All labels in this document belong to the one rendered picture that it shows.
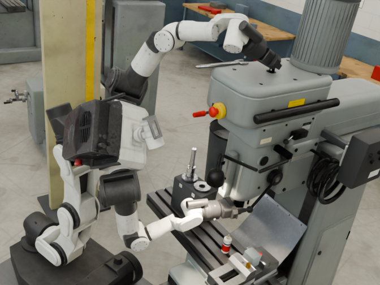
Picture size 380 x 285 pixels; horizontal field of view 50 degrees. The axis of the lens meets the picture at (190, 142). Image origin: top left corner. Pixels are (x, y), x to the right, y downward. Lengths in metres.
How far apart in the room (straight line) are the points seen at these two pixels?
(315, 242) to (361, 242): 1.85
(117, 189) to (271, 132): 0.61
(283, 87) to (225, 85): 0.21
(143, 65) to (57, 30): 1.47
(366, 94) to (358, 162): 0.49
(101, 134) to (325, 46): 0.91
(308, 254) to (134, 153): 1.14
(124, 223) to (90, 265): 0.84
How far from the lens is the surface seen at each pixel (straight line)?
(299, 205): 2.16
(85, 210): 2.05
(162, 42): 1.50
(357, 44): 6.36
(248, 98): 1.40
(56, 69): 3.06
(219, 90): 1.49
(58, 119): 1.85
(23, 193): 3.96
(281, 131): 1.60
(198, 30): 1.46
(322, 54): 1.68
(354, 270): 3.76
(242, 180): 1.70
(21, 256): 2.56
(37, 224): 2.48
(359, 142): 1.65
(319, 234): 2.23
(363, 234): 4.18
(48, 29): 2.96
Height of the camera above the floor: 2.38
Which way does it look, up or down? 29 degrees down
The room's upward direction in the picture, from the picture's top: 9 degrees clockwise
